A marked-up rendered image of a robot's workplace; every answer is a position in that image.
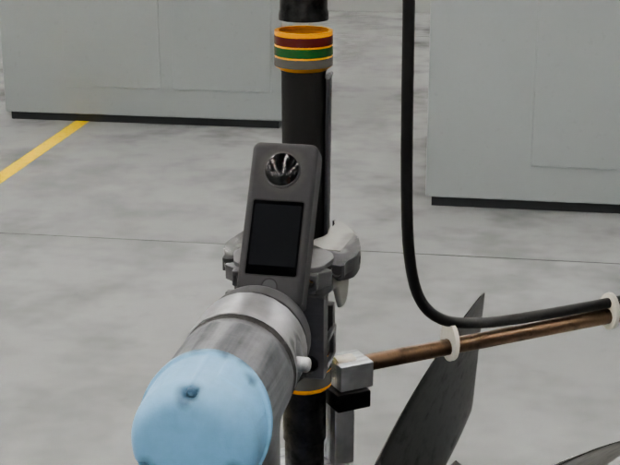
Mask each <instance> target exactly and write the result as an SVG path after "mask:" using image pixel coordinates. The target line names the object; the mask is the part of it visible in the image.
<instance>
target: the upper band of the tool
mask: <svg viewBox="0 0 620 465"><path fill-rule="evenodd" d="M282 30H283V31H282ZM274 34H275V35H276V36H278V37H282V38H289V39H317V38H325V37H329V36H331V35H333V29H331V28H328V27H322V26H307V25H301V26H286V27H280V28H276V29H275V30H274ZM332 45H333V44H331V45H329V46H325V47H317V48H289V47H282V46H278V45H276V44H275V46H276V47H279V48H282V49H290V50H317V49H325V48H328V47H331V46H332ZM332 56H333V55H331V56H329V57H324V58H317V59H290V58H283V57H278V56H277V55H275V57H277V58H279V59H283V60H291V61H315V60H324V59H329V58H330V57H332ZM278 68H279V67H278ZM327 69H329V67H328V68H323V69H315V70H292V69H284V68H280V70H282V71H285V72H290V73H317V72H323V71H326V70H327Z"/></svg>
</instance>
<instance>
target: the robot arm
mask: <svg viewBox="0 0 620 465"><path fill-rule="evenodd" d="M321 168H322V156H321V154H320V152H319V150H318V148H317V147H316V146H314V145H303V144H285V143H268V142H259V143H257V144H255V146H254V149H253V157H252V164H251V173H250V180H249V187H248V195H247V203H246V211H245V218H244V230H243V231H242V232H240V233H238V234H237V235H235V236H234V237H233V238H231V239H230V240H229V241H227V242H226V244H225V245H224V247H223V251H224V256H223V257H222V270H225V277H226V279H227V280H231V281H232V285H233V286H234V290H227V291H226V293H225V294H224V295H223V296H222V297H221V298H220V299H219V300H218V301H216V302H215V303H214V304H213V305H212V306H210V307H209V308H208V309H207V310H206V311H205V313H204V314H203V315H202V317H201V318H200V319H199V320H198V321H197V323H196V324H195V325H194V327H193V328H192V329H191V331H190V332H189V334H188V336H187V337H186V339H185V341H184V343H183V344H182V345H181V347H180V348H179V349H178V351H177V352H176V353H175V355H174V356H173V358H172V359H171V361H170V362H168V363H167V364H166V365H165V366H163V368H162V369H161V370H160V371H159V372H158V373H157V374H156V375H155V376H154V377H153V378H152V380H151V381H150V383H149V385H148V387H147V389H146V391H145V393H144V396H143V399H142V401H141V404H140V406H139V407H138V409H137V412H136V415H135V418H134V421H133V424H132V431H131V442H132V449H133V453H134V456H135V459H136V461H137V463H138V464H139V465H280V421H281V416H282V414H283V413H284V411H285V409H286V407H287V405H288V403H289V401H290V399H291V397H292V393H293V392H294V388H295V386H296V384H298V383H299V382H300V381H301V380H302V379H303V378H313V379H324V378H325V375H326V373H327V371H328V369H329V366H330V364H331V362H332V360H333V357H334V355H335V353H336V331H337V323H335V301H329V300H328V294H329V293H330V292H332V291H333V292H334V296H335V300H336V304H337V307H342V306H344V304H345V302H346V300H347V296H348V288H349V279H351V278H353V277H354V276H355V275H356V274H357V273H358V271H359V269H360V265H361V246H360V241H359V237H358V236H357V233H356V232H355V231H354V230H352V229H351V228H350V227H349V226H348V225H346V224H345V223H344V222H343V221H341V220H333V221H332V227H330V228H328V233H327V234H326V235H324V236H322V237H319V238H316V239H315V240H314V236H315V227H316V211H317V202H318V193H319V185H320V176H321ZM328 352H329V354H328ZM300 378H301V379H300Z"/></svg>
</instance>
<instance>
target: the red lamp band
mask: <svg viewBox="0 0 620 465"><path fill-rule="evenodd" d="M274 43H275V44H276V45H278V46H282V47H289V48H317V47H325V46H329V45H331V44H333V35H331V36H329V37H325V38H317V39H289V38H282V37H278V36H276V35H275V34H274Z"/></svg>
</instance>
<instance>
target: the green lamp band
mask: <svg viewBox="0 0 620 465"><path fill-rule="evenodd" d="M274 54H275V55H277V56H278V57H283V58H290V59H317V58H324V57H329V56H331V55H333V45H332V46H331V47H328V48H325V49H317V50H290V49H282V48H279V47H276V46H275V44H274Z"/></svg>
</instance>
